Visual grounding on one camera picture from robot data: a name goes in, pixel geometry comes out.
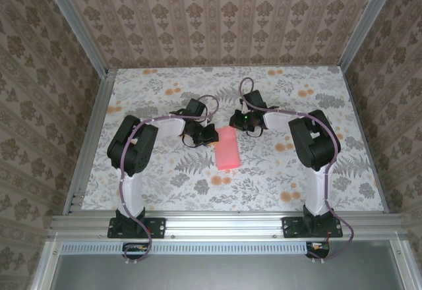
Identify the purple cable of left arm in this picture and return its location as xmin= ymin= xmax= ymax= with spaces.
xmin=119 ymin=94 xmax=221 ymax=265

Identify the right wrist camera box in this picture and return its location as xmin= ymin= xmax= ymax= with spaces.
xmin=241 ymin=90 xmax=268 ymax=113

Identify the aluminium frame post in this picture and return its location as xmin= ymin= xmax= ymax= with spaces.
xmin=336 ymin=0 xmax=392 ymax=70
xmin=42 ymin=0 xmax=111 ymax=77

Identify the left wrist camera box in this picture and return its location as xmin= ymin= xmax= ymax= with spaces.
xmin=184 ymin=98 xmax=208 ymax=121

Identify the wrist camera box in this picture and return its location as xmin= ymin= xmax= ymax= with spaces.
xmin=241 ymin=90 xmax=268 ymax=113
xmin=184 ymin=98 xmax=208 ymax=121

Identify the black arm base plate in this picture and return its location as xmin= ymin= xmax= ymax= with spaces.
xmin=107 ymin=216 xmax=166 ymax=239
xmin=282 ymin=216 xmax=344 ymax=239

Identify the grey metal panel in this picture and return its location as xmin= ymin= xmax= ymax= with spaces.
xmin=31 ymin=239 xmax=422 ymax=290

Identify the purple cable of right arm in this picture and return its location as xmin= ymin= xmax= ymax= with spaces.
xmin=239 ymin=77 xmax=355 ymax=264

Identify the grey slotted cable duct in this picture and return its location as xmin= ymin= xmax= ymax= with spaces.
xmin=61 ymin=241 xmax=330 ymax=254

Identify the aluminium side rail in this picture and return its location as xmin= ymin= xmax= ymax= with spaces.
xmin=62 ymin=68 xmax=117 ymax=215

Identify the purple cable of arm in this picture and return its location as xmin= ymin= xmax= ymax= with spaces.
xmin=119 ymin=94 xmax=221 ymax=265
xmin=239 ymin=77 xmax=355 ymax=264

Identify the black connector box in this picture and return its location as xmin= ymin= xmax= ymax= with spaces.
xmin=122 ymin=242 xmax=151 ymax=260
xmin=305 ymin=241 xmax=330 ymax=259

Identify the pink paper sheet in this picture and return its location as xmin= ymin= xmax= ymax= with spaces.
xmin=214 ymin=125 xmax=241 ymax=171

